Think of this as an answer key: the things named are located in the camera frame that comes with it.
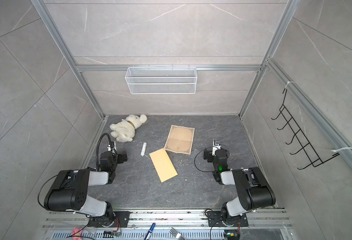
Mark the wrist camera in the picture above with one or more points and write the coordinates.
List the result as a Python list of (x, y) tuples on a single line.
[(112, 147), (216, 144)]

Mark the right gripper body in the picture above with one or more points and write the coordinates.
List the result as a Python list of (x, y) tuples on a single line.
[(210, 154)]

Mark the blue marker pen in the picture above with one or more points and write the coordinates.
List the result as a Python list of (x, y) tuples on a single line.
[(150, 232)]

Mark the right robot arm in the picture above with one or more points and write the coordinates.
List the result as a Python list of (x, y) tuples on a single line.
[(253, 190)]

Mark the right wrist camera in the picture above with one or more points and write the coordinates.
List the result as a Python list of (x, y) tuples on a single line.
[(216, 144)]

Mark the black wire hook rack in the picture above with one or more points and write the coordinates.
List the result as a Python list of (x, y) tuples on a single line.
[(300, 137)]

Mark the silver fork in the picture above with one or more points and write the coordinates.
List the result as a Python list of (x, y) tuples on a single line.
[(176, 234)]

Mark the white glue stick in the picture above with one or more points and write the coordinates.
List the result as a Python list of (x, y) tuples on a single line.
[(143, 151)]

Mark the white wire mesh basket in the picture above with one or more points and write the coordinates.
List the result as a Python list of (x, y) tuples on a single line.
[(161, 80)]

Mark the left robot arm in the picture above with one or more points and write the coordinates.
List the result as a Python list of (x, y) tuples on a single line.
[(69, 191)]

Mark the pink object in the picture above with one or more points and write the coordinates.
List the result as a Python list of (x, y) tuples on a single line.
[(76, 234)]

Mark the yellow envelope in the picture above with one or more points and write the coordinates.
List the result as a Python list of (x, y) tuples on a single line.
[(163, 165)]

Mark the white teddy bear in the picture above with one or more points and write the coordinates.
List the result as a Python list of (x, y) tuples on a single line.
[(124, 131)]

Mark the beige letter paper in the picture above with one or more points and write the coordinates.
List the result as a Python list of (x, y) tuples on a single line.
[(180, 140)]

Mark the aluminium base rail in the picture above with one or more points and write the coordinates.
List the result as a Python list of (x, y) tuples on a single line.
[(263, 224)]

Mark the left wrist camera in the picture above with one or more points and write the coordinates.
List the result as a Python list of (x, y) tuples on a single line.
[(112, 147)]

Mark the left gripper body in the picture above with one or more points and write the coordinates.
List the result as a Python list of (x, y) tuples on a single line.
[(121, 157)]

